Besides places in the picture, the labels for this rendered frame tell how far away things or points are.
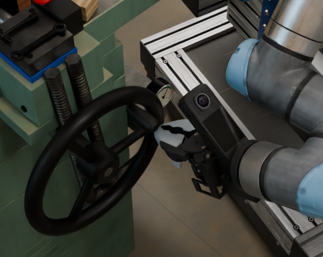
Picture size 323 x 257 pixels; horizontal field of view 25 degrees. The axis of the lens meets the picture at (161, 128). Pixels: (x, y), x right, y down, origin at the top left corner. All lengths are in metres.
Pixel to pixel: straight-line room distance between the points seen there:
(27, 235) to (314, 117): 0.79
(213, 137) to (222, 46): 1.21
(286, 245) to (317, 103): 0.95
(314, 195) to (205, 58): 1.31
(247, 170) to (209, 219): 1.13
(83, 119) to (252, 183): 0.27
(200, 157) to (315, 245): 0.83
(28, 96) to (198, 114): 0.28
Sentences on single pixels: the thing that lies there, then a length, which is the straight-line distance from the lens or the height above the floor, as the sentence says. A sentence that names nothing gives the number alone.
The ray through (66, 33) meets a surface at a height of 1.00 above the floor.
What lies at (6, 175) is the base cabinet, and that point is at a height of 0.67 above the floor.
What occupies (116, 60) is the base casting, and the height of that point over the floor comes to 0.77.
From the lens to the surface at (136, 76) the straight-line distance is 1.57.
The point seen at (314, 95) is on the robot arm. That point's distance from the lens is 0.96.
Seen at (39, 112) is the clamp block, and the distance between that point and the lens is 1.16.
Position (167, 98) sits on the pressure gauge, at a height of 0.64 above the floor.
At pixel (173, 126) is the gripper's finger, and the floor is 0.91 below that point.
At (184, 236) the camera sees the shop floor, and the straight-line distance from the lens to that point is 2.06.
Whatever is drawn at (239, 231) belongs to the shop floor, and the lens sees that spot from 2.07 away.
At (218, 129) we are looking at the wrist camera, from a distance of 1.01.
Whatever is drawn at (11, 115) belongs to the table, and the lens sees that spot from 1.20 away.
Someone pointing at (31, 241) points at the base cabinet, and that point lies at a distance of 1.60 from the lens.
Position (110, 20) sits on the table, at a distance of 1.32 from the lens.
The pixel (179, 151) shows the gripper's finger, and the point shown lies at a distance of 1.05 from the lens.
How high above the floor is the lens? 1.79
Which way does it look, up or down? 53 degrees down
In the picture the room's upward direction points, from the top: straight up
